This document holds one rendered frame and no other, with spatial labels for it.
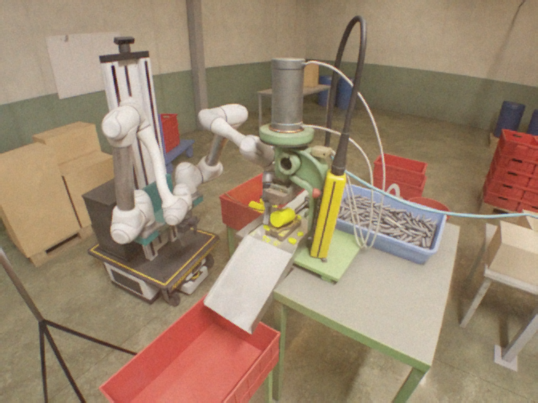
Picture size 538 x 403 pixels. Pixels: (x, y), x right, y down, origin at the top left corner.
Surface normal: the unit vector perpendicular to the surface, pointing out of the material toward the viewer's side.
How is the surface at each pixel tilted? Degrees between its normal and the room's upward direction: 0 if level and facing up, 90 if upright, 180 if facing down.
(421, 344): 0
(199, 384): 0
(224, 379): 0
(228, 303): 30
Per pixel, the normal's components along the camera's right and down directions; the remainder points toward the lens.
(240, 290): -0.29, -0.54
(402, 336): 0.00, -0.87
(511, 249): -0.58, 0.40
